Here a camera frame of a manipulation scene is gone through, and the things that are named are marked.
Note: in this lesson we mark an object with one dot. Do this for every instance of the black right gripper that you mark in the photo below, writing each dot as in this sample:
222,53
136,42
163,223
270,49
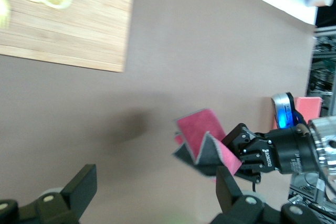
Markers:
288,150

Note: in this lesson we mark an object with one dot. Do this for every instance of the pink box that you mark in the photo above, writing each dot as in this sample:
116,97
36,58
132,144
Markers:
308,107

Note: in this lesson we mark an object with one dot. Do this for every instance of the bamboo cutting board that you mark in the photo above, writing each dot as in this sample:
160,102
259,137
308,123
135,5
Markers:
78,30

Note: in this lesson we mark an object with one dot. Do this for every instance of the red cloth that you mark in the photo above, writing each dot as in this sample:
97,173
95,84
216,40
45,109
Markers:
199,129

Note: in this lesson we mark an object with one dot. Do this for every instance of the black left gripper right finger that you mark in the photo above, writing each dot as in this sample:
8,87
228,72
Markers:
227,187

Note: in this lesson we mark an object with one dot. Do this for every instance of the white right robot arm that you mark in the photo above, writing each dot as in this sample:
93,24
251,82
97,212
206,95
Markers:
325,140

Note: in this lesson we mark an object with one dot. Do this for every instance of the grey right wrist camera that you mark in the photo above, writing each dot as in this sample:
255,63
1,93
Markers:
282,108

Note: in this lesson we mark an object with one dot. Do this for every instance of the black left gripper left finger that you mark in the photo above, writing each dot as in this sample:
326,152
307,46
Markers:
81,187

